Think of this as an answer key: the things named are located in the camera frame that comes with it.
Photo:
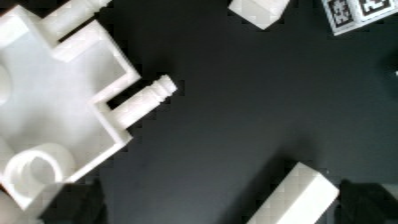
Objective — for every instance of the white chair leg with tag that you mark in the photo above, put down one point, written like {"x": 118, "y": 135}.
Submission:
{"x": 260, "y": 11}

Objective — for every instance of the white tagged leg block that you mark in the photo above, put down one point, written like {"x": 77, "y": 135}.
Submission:
{"x": 353, "y": 13}

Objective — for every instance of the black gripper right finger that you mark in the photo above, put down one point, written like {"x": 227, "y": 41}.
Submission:
{"x": 369, "y": 204}

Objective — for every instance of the white obstacle wall bar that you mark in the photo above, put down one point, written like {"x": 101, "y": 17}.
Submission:
{"x": 300, "y": 199}

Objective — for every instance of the white chair seat part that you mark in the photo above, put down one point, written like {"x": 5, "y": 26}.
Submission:
{"x": 65, "y": 73}

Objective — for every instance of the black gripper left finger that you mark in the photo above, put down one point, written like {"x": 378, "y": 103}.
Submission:
{"x": 79, "y": 206}

